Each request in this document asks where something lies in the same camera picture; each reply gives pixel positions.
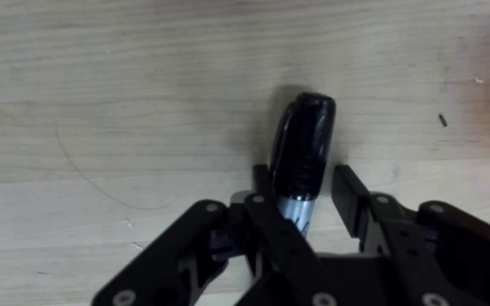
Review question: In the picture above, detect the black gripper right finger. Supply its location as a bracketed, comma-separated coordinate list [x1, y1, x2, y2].
[331, 164, 490, 306]

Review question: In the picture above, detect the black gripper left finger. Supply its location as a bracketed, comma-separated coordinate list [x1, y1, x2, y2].
[91, 164, 338, 306]

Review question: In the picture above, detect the black marker with grey barrel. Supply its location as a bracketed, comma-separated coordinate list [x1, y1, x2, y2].
[268, 93, 338, 237]

